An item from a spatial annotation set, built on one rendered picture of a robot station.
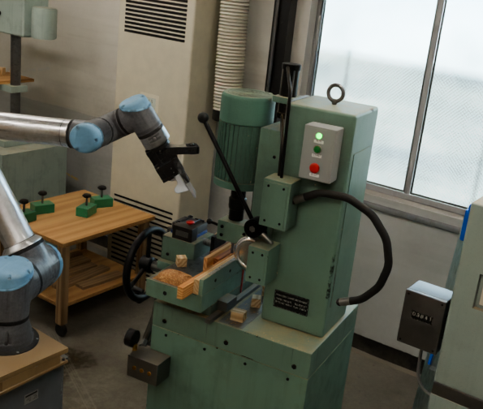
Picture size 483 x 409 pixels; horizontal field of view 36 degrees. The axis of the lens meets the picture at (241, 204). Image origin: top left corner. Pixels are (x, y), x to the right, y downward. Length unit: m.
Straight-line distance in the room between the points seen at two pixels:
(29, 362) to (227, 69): 1.99
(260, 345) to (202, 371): 0.26
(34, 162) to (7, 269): 2.18
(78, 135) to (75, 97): 2.68
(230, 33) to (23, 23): 1.23
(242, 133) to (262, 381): 0.79
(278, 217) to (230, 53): 1.81
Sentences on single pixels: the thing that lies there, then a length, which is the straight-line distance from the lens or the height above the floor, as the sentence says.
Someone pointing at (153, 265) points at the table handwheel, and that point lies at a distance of 2.76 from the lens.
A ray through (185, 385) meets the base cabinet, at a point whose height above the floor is 0.53.
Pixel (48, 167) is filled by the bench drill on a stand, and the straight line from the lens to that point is 4.74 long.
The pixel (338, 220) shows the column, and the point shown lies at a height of 1.20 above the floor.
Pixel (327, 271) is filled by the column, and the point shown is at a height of 1.03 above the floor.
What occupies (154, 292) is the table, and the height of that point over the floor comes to 0.86.
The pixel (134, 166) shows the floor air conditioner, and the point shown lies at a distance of 4.27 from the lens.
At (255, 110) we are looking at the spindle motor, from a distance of 2.36.
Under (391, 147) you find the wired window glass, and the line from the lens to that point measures 3.79.
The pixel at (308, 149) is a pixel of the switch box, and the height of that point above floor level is 1.41.
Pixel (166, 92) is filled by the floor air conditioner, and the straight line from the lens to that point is 4.05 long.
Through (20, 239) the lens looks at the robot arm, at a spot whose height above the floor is 0.93.
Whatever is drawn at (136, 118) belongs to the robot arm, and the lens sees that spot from 2.37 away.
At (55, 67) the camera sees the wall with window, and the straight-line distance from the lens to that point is 5.08.
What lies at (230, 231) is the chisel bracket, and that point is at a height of 1.04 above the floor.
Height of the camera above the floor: 1.92
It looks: 18 degrees down
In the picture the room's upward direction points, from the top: 6 degrees clockwise
